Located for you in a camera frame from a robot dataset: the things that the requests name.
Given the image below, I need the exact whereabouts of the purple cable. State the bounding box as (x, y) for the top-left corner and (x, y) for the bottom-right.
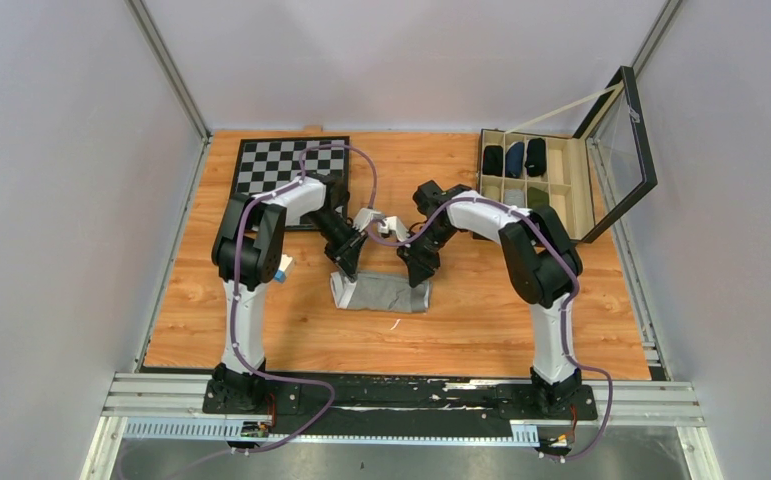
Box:
(366, 195), (615, 463)
(229, 143), (380, 465)

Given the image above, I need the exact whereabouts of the aluminium frame post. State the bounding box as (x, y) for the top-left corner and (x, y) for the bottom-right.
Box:
(631, 0), (685, 74)
(125, 0), (212, 143)

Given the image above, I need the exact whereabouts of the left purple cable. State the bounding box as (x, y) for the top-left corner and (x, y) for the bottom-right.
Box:
(229, 143), (380, 465)

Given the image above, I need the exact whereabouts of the black white chessboard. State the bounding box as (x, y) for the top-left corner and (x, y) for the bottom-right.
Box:
(229, 136), (350, 197)

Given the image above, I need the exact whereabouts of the grey rolled underwear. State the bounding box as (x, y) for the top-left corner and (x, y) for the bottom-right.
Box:
(502, 189), (526, 208)

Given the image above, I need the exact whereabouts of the navy rolled underwear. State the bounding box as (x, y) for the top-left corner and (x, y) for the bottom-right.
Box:
(504, 141), (526, 178)

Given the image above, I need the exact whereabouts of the left aluminium frame post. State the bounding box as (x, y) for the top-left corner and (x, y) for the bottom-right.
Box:
(125, 0), (212, 143)

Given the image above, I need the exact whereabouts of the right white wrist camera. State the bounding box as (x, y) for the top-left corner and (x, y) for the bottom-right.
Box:
(377, 216), (411, 243)

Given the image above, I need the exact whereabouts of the grey underwear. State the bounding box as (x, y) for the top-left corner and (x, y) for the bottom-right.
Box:
(502, 189), (526, 208)
(329, 271), (432, 314)

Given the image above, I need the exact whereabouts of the right aluminium frame post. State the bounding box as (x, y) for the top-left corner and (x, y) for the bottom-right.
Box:
(631, 0), (685, 74)

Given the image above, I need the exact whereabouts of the beige rolled underwear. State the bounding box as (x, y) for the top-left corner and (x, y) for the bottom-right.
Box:
(482, 185), (501, 201)

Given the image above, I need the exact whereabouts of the black compartment storage box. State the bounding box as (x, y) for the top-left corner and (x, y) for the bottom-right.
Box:
(476, 66), (658, 243)

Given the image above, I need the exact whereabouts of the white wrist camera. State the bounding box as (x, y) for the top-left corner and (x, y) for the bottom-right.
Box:
(377, 216), (411, 243)
(353, 208), (385, 231)

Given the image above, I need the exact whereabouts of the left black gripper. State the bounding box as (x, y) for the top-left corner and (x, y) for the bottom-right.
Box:
(305, 209), (369, 284)

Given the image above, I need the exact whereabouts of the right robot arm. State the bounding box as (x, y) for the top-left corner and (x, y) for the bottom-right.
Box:
(397, 181), (583, 418)

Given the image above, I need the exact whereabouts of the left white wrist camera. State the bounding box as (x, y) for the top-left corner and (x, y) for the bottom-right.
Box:
(353, 208), (385, 231)

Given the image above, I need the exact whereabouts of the black rolled underwear tall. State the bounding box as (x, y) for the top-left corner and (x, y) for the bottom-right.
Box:
(524, 138), (548, 177)

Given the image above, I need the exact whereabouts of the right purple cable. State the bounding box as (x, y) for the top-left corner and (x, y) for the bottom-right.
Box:
(366, 195), (615, 463)

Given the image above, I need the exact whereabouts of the white blue toy block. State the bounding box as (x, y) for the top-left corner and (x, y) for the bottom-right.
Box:
(274, 254), (295, 283)

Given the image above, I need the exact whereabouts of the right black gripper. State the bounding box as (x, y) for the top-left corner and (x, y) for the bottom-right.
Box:
(398, 223), (459, 287)

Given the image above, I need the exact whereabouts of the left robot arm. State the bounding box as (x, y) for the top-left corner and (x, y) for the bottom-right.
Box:
(204, 174), (365, 413)

